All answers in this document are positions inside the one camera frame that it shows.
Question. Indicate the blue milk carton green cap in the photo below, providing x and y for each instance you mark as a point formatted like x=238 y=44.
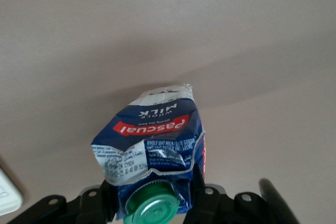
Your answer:
x=149 y=140

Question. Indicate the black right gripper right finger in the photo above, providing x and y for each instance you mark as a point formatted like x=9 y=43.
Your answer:
x=204 y=203

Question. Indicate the cream plastic tray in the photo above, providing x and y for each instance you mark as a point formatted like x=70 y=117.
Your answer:
x=8 y=195

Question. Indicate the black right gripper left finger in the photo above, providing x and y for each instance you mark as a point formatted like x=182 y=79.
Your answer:
x=97 y=205

